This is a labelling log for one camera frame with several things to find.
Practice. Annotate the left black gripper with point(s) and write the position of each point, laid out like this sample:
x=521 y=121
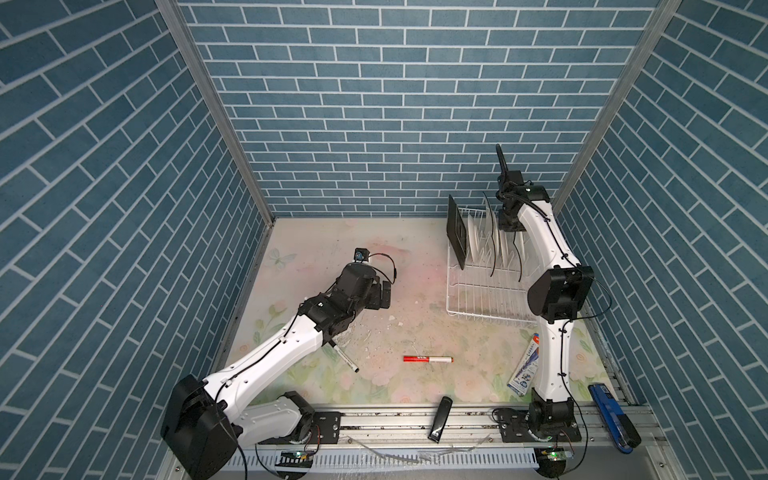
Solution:
x=376 y=301

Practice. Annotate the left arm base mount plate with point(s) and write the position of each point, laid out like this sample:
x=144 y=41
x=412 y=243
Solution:
x=321 y=427

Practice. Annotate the red marker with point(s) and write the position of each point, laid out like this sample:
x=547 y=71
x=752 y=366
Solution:
x=428 y=359

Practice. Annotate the white curved plate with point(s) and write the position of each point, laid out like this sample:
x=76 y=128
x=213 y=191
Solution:
x=502 y=246

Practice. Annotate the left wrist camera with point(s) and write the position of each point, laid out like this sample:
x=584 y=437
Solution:
x=361 y=255

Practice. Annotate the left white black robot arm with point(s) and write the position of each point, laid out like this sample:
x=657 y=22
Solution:
x=205 y=420

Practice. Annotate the white wire dish rack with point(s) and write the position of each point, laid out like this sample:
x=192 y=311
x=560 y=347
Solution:
x=472 y=294

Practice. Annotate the small white round plate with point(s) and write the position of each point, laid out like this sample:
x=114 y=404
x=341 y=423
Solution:
x=474 y=246

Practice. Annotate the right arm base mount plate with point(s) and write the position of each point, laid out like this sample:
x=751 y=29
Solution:
x=513 y=428

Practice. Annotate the blue black box cutter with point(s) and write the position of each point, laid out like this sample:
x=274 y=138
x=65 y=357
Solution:
x=623 y=432

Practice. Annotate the aluminium front rail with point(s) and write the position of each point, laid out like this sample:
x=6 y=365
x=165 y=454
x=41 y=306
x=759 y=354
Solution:
x=404 y=426

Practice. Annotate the black capped white marker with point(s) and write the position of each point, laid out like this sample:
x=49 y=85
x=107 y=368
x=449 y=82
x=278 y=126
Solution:
x=339 y=351

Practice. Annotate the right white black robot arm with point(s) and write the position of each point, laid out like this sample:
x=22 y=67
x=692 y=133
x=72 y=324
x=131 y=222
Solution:
x=559 y=288

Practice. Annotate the black remote control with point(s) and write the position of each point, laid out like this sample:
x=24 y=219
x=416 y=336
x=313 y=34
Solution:
x=440 y=419

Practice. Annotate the white square plate black rim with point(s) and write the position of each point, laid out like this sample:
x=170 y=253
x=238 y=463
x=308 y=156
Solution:
x=491 y=233

